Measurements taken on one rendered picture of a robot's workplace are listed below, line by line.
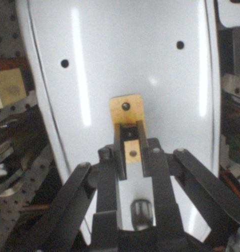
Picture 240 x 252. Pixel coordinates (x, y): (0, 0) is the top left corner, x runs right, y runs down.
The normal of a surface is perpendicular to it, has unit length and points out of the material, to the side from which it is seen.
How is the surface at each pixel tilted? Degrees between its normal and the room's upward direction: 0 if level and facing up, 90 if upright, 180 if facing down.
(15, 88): 90
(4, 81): 90
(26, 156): 90
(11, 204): 0
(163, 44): 0
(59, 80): 0
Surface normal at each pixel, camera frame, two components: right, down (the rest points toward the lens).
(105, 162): -0.16, -0.93
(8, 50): -0.02, 0.34
